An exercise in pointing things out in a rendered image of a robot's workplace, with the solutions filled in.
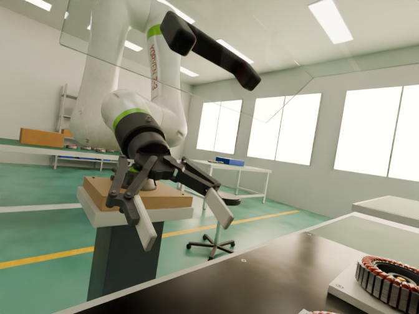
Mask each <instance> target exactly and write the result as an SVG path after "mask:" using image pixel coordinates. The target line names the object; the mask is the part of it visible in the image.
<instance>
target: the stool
mask: <svg viewBox="0 0 419 314"><path fill-rule="evenodd" d="M218 194H219V195H220V196H221V198H222V199H223V201H224V202H225V204H226V205H227V206H237V205H239V204H241V198H240V197H239V196H237V195H234V194H230V193H224V192H219V191H218ZM220 232H221V224H220V223H219V221H217V226H216V234H215V238H214V241H213V240H212V239H211V238H210V237H209V236H208V235H207V234H204V236H203V240H206V239H207V240H208V241H209V242H210V244H207V243H200V242H189V244H187V245H186V248H187V249H191V246H192V245H195V246H202V247H213V249H212V251H211V253H210V255H209V259H208V261H210V260H213V257H214V255H215V252H216V249H219V250H222V251H225V252H227V253H229V254H232V253H234V252H235V251H233V250H229V249H227V248H225V247H222V246H224V245H229V244H231V247H234V246H235V243H234V240H229V241H226V242H222V243H219V236H220Z"/></svg>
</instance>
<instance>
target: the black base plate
mask: <svg viewBox="0 0 419 314"><path fill-rule="evenodd" d="M363 256H368V254H366V253H363V252H360V251H358V250H355V249H352V248H350V247H347V246H344V245H342V244H338V243H336V242H333V241H331V240H328V239H325V238H323V237H320V236H317V235H315V234H311V233H309V232H306V231H304V232H301V233H299V234H296V235H293V236H290V237H287V238H285V239H282V240H279V241H276V242H273V243H271V244H268V245H265V246H262V247H259V248H257V249H254V250H250V251H248V252H245V253H243V254H239V255H237V256H234V257H231V258H228V259H226V260H222V261H220V262H217V263H215V264H211V265H209V266H206V267H203V268H201V269H198V270H194V271H192V272H189V273H187V274H183V275H180V276H178V277H175V278H172V279H169V280H166V281H164V282H161V283H158V284H155V285H152V286H150V287H147V288H144V289H141V290H138V291H136V292H133V293H129V294H128V295H124V296H122V297H118V298H116V299H113V300H110V301H108V302H105V303H101V304H100V305H96V306H94V307H91V308H88V309H85V310H82V311H80V312H77V313H73V314H299V313H300V312H301V311H302V310H303V309H305V310H307V311H308V312H312V313H313V312H316V311H320V312H331V313H339V314H368V313H366V312H364V311H363V310H361V309H359V308H357V307H355V306H353V305H351V304H349V303H347V302H345V301H344V300H342V299H340V298H338V297H336V296H335V295H333V294H331V293H329V292H328V287H329V284H330V283H331V282H332V281H333V280H334V279H335V278H336V277H337V276H338V275H340V274H341V273H342V272H343V271H344V270H345V269H346V268H347V267H348V266H349V265H350V264H351V263H352V262H353V261H354V262H357V261H358V258H359V257H363ZM369 256H371V255H369Z"/></svg>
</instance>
